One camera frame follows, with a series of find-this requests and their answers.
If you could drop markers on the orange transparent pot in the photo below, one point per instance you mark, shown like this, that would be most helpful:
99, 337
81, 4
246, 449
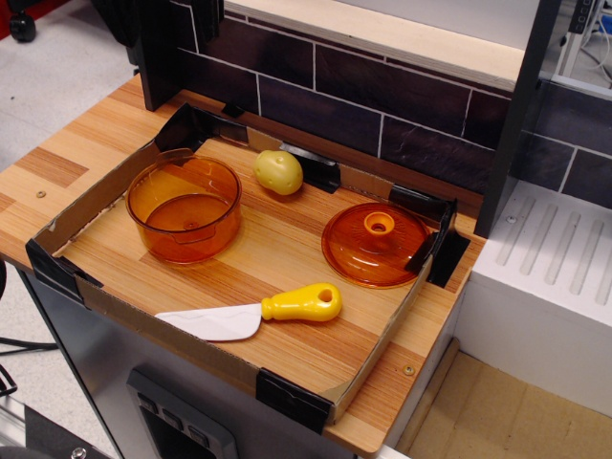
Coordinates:
186, 206

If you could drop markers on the yellow handled white toy knife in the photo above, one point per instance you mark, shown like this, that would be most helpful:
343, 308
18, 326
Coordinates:
317, 303

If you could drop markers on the orange transparent pot lid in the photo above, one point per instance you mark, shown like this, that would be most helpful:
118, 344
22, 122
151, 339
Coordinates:
376, 245

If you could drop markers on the grey oven control panel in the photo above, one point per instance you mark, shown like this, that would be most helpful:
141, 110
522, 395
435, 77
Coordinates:
176, 428

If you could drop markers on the black vertical post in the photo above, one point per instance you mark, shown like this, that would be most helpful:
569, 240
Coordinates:
500, 183

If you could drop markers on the white toy sink drainboard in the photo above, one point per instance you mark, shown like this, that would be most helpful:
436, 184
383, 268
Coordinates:
538, 302

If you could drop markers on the black left upright post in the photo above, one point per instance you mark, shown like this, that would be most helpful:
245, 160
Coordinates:
150, 31

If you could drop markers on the cardboard fence with black tape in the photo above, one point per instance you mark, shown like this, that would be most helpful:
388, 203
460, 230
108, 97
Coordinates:
344, 379

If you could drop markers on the yellow toy potato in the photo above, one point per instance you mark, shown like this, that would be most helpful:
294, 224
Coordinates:
278, 171

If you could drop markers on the black caster wheel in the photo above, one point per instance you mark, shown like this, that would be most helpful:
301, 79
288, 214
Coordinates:
22, 27

